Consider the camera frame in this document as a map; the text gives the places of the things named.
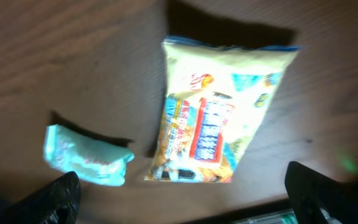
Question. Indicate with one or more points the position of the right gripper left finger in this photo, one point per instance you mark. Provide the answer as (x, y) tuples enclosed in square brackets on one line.
[(57, 202)]

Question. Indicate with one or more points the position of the yellow snack bag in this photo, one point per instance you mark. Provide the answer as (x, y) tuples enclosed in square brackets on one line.
[(215, 101)]

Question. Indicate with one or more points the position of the mint wet wipes pack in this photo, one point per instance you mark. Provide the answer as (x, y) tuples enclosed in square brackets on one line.
[(94, 161)]

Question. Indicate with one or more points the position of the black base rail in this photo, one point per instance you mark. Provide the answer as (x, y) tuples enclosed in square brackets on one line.
[(259, 217)]

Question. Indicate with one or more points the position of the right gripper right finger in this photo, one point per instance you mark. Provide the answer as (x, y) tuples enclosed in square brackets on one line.
[(310, 193)]

